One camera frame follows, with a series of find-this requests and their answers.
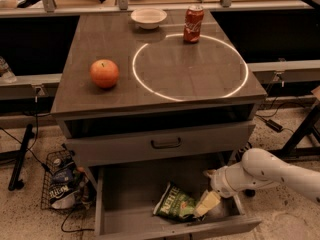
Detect green jalapeno chip bag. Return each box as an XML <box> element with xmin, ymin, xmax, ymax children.
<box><xmin>153</xmin><ymin>182</ymin><xmax>196</xmax><ymax>222</ymax></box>

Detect orange apple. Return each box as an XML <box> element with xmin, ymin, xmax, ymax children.
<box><xmin>90</xmin><ymin>59</ymin><xmax>119</xmax><ymax>89</ymax></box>

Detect black wire basket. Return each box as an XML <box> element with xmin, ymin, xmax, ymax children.
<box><xmin>41</xmin><ymin>150</ymin><xmax>92</xmax><ymax>212</ymax></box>

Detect snack bags in basket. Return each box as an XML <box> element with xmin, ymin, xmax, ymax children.
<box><xmin>49</xmin><ymin>158</ymin><xmax>88</xmax><ymax>210</ymax></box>

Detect black power adapter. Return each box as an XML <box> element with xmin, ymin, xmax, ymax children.
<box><xmin>265</xmin><ymin>119</ymin><xmax>283</xmax><ymax>133</ymax></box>

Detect grey drawer cabinet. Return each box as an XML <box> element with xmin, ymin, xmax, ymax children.
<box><xmin>51</xmin><ymin>11</ymin><xmax>266</xmax><ymax>185</ymax></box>

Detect black table leg left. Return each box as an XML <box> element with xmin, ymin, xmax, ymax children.
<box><xmin>8</xmin><ymin>124</ymin><xmax>34</xmax><ymax>191</ymax></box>

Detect black floor cable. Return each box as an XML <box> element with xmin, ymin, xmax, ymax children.
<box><xmin>0</xmin><ymin>87</ymin><xmax>95</xmax><ymax>234</ymax></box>

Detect black drawer handle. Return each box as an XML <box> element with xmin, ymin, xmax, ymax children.
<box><xmin>150</xmin><ymin>137</ymin><xmax>182</xmax><ymax>149</ymax></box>

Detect white ceramic bowl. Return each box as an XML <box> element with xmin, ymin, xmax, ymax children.
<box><xmin>131</xmin><ymin>8</ymin><xmax>167</xmax><ymax>30</ymax></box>

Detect black table frame right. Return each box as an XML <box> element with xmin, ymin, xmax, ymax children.
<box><xmin>235</xmin><ymin>101</ymin><xmax>320</xmax><ymax>198</ymax></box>

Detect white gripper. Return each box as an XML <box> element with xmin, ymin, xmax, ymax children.
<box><xmin>193</xmin><ymin>163</ymin><xmax>277</xmax><ymax>218</ymax></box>

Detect grey upper drawer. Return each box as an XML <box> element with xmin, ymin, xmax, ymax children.
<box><xmin>66</xmin><ymin>121</ymin><xmax>255</xmax><ymax>167</ymax></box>

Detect open grey lower drawer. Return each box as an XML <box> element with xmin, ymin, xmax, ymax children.
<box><xmin>95</xmin><ymin>154</ymin><xmax>261</xmax><ymax>240</ymax></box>

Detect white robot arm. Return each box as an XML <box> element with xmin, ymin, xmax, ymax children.
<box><xmin>194</xmin><ymin>148</ymin><xmax>320</xmax><ymax>218</ymax></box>

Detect red coca-cola can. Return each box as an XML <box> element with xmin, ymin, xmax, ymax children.
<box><xmin>183</xmin><ymin>5</ymin><xmax>204</xmax><ymax>43</ymax></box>

